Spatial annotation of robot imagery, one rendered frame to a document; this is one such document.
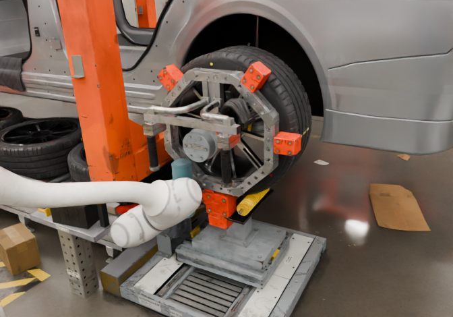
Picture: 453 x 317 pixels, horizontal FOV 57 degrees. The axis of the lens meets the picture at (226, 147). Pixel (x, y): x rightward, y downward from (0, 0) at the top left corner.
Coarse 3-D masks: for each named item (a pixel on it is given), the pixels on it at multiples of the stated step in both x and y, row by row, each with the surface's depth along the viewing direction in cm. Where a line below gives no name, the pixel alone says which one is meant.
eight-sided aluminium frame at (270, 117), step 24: (192, 72) 169; (216, 72) 165; (240, 72) 163; (168, 96) 180; (264, 120) 161; (168, 144) 190; (264, 144) 165; (192, 168) 194; (264, 168) 169; (240, 192) 179
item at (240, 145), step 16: (192, 96) 195; (224, 96) 180; (240, 96) 175; (192, 112) 192; (192, 128) 202; (240, 144) 184; (208, 160) 195; (240, 160) 208; (256, 160) 182; (240, 176) 190
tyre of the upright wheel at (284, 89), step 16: (224, 48) 189; (240, 48) 181; (256, 48) 183; (192, 64) 178; (208, 64) 174; (224, 64) 170; (240, 64) 167; (272, 64) 173; (272, 80) 164; (288, 80) 172; (272, 96) 165; (288, 96) 167; (304, 96) 178; (288, 112) 164; (304, 112) 176; (288, 128) 167; (304, 128) 176; (304, 144) 182; (288, 160) 172; (272, 176) 178; (256, 192) 187
